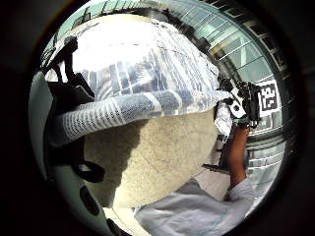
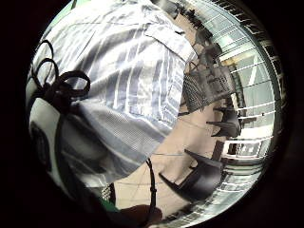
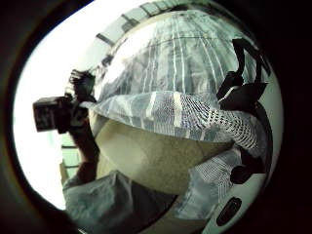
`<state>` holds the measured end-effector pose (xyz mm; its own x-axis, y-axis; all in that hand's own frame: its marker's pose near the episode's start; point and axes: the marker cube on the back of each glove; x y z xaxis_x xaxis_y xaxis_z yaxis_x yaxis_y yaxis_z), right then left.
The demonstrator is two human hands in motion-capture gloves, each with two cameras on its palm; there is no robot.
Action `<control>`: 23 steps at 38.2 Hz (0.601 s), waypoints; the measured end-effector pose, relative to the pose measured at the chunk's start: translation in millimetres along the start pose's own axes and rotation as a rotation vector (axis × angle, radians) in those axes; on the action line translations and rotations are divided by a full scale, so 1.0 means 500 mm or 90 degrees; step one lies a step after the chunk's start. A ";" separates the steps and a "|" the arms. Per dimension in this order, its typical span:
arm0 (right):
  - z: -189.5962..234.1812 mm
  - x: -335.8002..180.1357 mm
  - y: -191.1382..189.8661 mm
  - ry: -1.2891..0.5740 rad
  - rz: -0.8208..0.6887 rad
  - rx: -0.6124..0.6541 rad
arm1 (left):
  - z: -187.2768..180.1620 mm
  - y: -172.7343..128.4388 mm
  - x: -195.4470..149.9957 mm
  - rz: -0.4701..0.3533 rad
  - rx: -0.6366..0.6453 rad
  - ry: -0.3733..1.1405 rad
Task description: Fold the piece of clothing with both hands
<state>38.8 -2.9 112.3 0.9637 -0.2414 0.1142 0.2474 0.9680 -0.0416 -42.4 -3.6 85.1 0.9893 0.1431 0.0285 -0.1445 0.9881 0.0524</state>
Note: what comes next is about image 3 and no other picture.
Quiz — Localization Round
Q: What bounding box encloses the white marker cube left glove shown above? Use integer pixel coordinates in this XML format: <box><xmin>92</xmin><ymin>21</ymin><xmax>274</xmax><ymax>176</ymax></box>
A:
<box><xmin>32</xmin><ymin>96</ymin><xmax>74</xmax><ymax>134</ymax></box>

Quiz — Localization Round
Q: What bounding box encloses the the person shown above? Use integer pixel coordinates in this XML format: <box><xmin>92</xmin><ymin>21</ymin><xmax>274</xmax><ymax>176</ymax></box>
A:
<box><xmin>60</xmin><ymin>169</ymin><xmax>183</xmax><ymax>234</ymax></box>

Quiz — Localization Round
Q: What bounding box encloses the blue white striped cloth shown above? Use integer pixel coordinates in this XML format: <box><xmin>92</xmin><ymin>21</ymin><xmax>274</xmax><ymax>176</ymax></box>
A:
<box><xmin>79</xmin><ymin>9</ymin><xmax>271</xmax><ymax>222</ymax></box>

